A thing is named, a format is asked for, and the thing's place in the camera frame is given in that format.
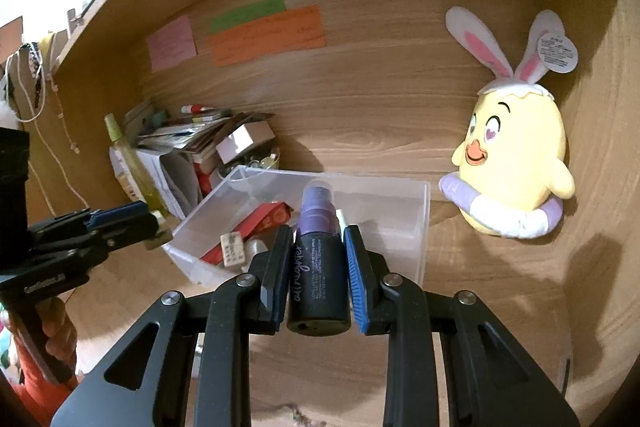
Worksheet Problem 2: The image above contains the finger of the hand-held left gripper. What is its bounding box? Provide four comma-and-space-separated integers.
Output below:
30, 219, 169, 259
29, 201, 161, 234

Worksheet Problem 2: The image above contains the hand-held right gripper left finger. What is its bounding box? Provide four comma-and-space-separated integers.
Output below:
50, 224, 296, 427

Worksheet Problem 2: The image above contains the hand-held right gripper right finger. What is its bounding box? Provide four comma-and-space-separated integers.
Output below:
341, 224, 581, 427

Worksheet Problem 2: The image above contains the black spray bottle purple top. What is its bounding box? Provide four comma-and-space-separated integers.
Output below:
286, 181, 352, 338

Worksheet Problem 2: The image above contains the clear plastic storage box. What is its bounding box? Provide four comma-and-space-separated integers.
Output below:
162, 165, 432, 289

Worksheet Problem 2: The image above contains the person's left hand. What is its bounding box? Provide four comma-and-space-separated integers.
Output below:
41, 297, 79, 376

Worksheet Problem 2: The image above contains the yellow-green spray bottle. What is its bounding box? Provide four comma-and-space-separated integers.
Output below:
104, 113, 167, 217

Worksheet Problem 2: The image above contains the white paper folder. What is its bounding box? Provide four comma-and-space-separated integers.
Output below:
109, 147, 202, 221

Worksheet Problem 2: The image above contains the white printed eraser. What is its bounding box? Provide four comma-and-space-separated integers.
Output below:
220, 232, 246, 267

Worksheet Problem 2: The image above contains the red flat packet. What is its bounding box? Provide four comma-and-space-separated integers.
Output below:
200, 202, 292, 264

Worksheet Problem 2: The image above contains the pile of boxes and clutter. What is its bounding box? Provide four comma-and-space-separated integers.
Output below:
124, 101, 277, 158

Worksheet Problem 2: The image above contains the small glass bottle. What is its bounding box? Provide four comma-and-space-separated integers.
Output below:
249, 148, 282, 171

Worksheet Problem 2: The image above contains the small white cardboard box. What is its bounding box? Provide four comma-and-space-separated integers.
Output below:
216, 123, 276, 165

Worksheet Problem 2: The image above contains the pink sticky note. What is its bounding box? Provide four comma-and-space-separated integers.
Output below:
146, 15, 198, 74

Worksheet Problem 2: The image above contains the yellow chick plush toy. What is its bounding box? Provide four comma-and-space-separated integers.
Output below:
439, 6, 580, 240

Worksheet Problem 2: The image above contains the orange sticky note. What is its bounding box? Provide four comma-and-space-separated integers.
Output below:
210, 5, 327, 68

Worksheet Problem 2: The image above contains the green sticky note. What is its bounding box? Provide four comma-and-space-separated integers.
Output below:
207, 0, 287, 34

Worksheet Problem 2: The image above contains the white cord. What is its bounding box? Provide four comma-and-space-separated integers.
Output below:
0, 41, 92, 208

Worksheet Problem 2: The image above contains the black cable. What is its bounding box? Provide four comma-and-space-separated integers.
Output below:
559, 356, 575, 404

